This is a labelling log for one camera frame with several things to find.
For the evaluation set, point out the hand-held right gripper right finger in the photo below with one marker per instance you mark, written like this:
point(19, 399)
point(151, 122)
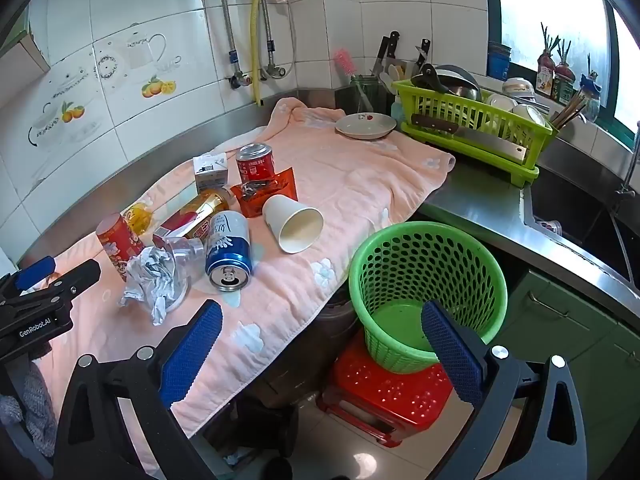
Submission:
point(450, 355)

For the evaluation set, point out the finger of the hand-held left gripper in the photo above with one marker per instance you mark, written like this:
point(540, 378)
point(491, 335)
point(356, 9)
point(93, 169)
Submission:
point(80, 276)
point(35, 266)

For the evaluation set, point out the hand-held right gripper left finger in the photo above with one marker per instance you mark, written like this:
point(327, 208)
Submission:
point(192, 355)

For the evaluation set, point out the tall red can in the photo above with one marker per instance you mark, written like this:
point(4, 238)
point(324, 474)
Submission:
point(117, 245)

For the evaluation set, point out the grey paper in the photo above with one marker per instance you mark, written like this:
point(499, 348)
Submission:
point(147, 280)

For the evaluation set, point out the green plastic waste basket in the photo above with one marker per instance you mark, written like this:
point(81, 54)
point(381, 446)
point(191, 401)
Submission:
point(400, 270)

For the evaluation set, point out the clear plastic cup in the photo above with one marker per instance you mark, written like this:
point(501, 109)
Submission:
point(186, 255)

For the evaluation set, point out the blue and white can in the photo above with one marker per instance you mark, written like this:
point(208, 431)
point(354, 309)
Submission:
point(227, 250)

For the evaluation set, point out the gold and red can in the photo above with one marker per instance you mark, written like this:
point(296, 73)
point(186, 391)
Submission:
point(207, 207)

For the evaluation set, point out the white paper cup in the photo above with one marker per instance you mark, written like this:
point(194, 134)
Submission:
point(287, 220)

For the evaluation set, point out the person's left hand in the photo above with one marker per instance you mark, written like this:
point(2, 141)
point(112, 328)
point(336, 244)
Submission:
point(32, 400)

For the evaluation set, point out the red plastic stool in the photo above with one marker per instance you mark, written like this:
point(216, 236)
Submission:
point(390, 395)

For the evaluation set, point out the yellow snack wrapper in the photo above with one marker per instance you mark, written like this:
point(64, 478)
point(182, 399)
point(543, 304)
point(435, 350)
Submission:
point(139, 217)

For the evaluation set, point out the flat cigarette box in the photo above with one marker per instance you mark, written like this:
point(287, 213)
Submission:
point(172, 225)

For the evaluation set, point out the dark brown bucket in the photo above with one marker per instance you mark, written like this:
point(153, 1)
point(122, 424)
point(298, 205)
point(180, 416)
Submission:
point(310, 350)

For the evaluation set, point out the green kitchen cabinet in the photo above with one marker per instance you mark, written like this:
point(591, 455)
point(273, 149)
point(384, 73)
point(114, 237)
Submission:
point(575, 360)

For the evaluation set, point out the white milk carton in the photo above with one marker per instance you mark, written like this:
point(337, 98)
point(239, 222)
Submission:
point(210, 175)

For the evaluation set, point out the orange snack wrapper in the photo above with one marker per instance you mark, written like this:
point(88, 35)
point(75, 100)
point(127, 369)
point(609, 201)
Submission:
point(270, 196)

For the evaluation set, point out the steel sink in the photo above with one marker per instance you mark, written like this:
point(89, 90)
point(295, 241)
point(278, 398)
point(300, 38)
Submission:
point(585, 220)

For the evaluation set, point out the pink flowered towel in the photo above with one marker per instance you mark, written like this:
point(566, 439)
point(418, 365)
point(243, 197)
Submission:
point(350, 185)

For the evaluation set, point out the short red drink can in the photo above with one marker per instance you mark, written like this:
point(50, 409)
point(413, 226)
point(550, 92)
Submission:
point(255, 165)

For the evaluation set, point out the white ceramic plate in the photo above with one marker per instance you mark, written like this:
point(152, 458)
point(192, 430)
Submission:
point(365, 127)

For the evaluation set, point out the green plastic dish rack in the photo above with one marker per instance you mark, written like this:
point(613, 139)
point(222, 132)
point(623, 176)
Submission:
point(450, 110)

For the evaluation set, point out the teal plastic bottle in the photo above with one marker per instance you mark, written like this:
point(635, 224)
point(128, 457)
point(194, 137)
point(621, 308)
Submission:
point(398, 112)

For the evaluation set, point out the white ceramic bowl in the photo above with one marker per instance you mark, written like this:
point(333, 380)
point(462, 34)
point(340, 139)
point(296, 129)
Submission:
point(500, 102)
point(530, 115)

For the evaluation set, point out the steel faucet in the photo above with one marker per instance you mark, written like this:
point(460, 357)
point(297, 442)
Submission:
point(629, 170)

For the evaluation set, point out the steel pot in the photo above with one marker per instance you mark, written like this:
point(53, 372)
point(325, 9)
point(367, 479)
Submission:
point(462, 84)

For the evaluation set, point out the bundle of chopsticks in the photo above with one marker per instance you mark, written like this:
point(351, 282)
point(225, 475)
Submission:
point(567, 110)

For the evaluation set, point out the flexible metal water pipe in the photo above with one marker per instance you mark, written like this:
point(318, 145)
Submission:
point(270, 45)
point(231, 50)

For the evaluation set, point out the glass utensil jar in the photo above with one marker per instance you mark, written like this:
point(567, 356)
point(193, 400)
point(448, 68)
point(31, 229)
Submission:
point(370, 92)

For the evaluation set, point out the patterned ceramic bowl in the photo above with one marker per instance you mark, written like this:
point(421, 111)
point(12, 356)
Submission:
point(519, 87)

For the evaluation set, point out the black ladle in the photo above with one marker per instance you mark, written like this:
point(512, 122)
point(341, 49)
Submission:
point(425, 79)

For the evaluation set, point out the red label plant bottle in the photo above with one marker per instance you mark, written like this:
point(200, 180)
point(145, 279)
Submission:
point(564, 82)
point(546, 72)

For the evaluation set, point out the blue capped jar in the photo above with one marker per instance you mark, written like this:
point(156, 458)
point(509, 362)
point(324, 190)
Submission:
point(590, 92)

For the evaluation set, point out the blue tin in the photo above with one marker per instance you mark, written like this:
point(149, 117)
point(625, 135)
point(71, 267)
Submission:
point(499, 60)

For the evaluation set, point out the window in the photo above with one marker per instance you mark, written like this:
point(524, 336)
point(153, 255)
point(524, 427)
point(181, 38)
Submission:
point(540, 0)

